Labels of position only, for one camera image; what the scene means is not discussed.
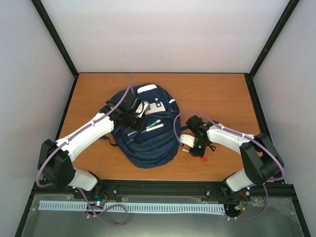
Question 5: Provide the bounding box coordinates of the red capped white marker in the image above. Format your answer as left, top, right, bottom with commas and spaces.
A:
181, 148, 208, 161

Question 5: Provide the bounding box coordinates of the purple capped white marker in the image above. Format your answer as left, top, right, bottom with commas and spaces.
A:
141, 123, 164, 134

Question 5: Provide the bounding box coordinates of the green white glue stick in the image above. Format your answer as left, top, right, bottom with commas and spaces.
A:
146, 119, 161, 128

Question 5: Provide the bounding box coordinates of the navy blue student backpack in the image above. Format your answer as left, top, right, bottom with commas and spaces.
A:
111, 83, 187, 168

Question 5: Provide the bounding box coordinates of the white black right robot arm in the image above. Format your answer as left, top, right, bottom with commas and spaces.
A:
180, 115, 284, 199

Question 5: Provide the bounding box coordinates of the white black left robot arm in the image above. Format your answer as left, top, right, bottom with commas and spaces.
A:
38, 93, 150, 199

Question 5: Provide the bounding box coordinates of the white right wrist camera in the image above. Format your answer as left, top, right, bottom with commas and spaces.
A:
180, 134, 196, 148

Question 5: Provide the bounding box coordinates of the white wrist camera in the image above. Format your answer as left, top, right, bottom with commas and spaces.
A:
135, 101, 150, 118
180, 134, 196, 148

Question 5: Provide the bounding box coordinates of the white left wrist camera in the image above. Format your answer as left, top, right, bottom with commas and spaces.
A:
135, 101, 150, 118

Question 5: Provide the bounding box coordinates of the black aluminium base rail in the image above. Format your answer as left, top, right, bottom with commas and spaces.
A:
31, 180, 298, 203

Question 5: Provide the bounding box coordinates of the metal front base plate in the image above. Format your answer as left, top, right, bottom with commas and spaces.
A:
21, 195, 309, 237

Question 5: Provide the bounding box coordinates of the light blue slotted cable duct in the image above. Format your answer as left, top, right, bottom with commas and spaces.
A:
38, 200, 225, 215

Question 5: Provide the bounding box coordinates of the black left frame post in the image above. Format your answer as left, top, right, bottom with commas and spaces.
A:
31, 0, 79, 74

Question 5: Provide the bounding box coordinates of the black frame post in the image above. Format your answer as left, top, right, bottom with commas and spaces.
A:
248, 0, 301, 78
31, 0, 79, 74

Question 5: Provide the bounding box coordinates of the black right frame post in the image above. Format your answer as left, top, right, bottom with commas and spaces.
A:
248, 0, 301, 78

